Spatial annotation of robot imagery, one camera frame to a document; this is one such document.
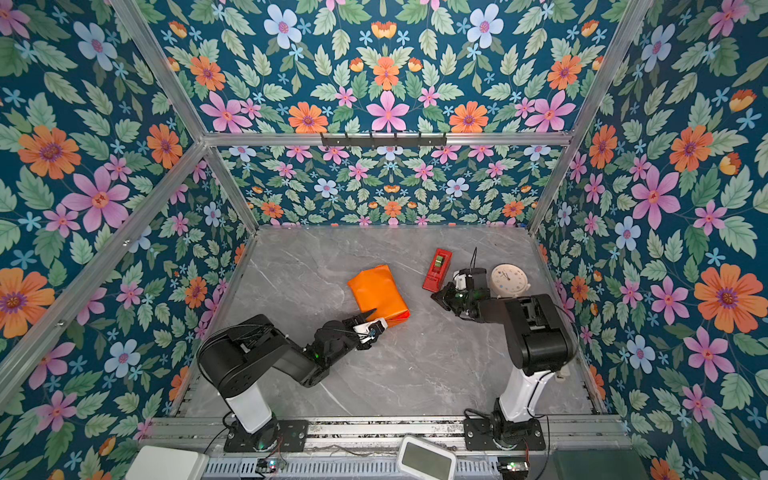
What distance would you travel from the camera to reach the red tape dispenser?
3.27 feet

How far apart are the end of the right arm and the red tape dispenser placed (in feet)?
0.18

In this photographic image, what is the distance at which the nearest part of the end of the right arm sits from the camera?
0.77 metres
